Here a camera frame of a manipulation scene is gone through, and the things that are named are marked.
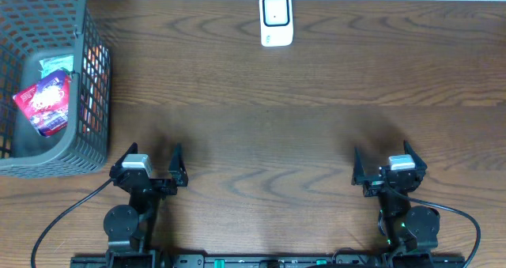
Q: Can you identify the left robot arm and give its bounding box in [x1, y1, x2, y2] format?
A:
[104, 143, 188, 268]

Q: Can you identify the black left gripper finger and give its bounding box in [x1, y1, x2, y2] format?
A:
[168, 143, 188, 180]
[113, 142, 138, 169]

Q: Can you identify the teal snack wrapper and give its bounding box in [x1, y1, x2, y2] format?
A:
[39, 55, 74, 78]

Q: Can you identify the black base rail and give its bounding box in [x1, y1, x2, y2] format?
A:
[70, 251, 465, 268]

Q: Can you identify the white barcode scanner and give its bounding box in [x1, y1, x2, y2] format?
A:
[259, 0, 294, 47]

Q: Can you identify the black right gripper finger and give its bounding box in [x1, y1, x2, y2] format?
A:
[403, 140, 427, 169]
[352, 147, 365, 181]

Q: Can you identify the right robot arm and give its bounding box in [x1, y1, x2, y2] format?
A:
[351, 141, 440, 267]

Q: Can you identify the grey plastic mesh basket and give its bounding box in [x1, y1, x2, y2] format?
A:
[1, 0, 111, 179]

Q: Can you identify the red purple snack packet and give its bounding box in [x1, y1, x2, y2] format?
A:
[13, 69, 71, 137]

